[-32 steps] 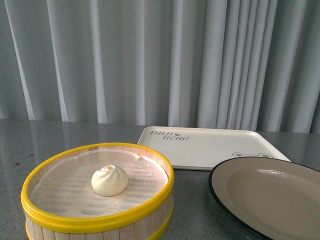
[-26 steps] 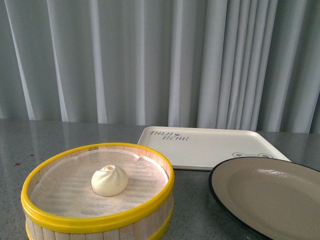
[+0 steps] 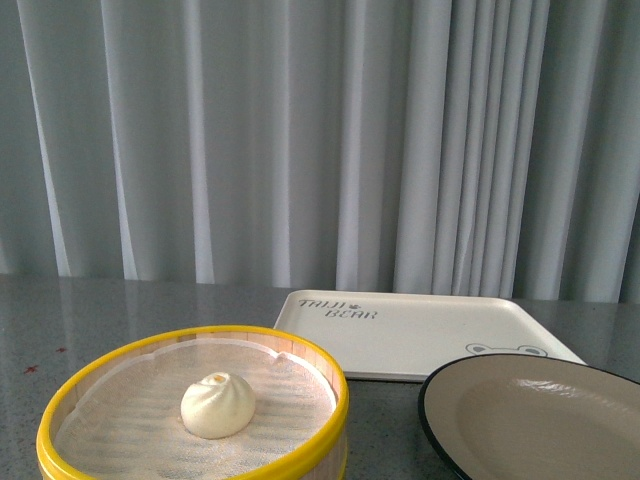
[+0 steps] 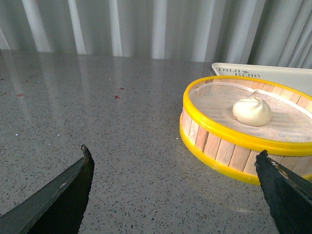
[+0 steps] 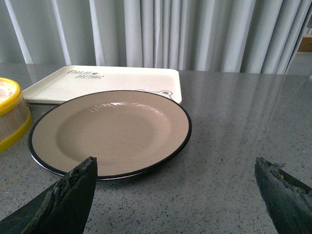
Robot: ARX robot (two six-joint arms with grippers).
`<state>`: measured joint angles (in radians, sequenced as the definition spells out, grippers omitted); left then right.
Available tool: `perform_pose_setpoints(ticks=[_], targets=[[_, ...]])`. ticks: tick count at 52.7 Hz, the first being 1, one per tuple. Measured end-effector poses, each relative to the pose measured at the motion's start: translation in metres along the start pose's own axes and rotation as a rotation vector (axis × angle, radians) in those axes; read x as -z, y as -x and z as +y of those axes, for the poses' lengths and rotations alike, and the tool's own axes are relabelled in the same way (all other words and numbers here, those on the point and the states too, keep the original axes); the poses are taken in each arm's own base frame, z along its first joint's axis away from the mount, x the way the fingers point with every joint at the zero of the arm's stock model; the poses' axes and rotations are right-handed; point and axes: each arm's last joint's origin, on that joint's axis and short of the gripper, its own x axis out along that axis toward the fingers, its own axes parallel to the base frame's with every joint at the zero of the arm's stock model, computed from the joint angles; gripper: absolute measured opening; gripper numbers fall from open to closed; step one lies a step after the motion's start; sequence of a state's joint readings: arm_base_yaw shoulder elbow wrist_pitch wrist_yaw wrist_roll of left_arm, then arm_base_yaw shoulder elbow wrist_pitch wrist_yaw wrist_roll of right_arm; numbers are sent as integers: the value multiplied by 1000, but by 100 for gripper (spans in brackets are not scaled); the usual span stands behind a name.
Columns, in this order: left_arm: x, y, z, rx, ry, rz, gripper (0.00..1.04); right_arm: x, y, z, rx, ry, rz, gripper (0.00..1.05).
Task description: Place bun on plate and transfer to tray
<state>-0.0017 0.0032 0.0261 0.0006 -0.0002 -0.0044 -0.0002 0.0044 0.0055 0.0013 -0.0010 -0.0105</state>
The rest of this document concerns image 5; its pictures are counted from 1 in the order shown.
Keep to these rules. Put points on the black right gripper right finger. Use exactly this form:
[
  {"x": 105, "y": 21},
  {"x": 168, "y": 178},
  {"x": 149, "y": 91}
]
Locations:
[{"x": 288, "y": 200}]

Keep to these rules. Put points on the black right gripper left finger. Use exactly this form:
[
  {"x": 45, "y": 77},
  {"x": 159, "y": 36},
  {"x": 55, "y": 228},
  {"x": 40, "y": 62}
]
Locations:
[{"x": 63, "y": 208}]

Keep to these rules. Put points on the brown plate with black rim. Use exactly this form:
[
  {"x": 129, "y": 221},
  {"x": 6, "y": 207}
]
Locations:
[{"x": 128, "y": 132}]

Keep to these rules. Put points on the cream bear-print tray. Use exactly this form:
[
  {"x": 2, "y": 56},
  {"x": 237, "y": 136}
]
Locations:
[{"x": 74, "y": 81}]

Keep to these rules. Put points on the yellow wooden steamer basket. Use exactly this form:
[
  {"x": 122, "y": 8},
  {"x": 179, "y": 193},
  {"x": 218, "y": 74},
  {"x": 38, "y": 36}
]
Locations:
[{"x": 15, "y": 117}]

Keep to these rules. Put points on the brown cardboard box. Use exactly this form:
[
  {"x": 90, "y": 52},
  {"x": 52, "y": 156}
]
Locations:
[{"x": 306, "y": 44}]

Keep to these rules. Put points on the grey pleated curtain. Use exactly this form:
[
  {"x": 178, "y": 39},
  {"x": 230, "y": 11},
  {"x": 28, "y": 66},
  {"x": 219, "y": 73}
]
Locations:
[{"x": 250, "y": 36}]

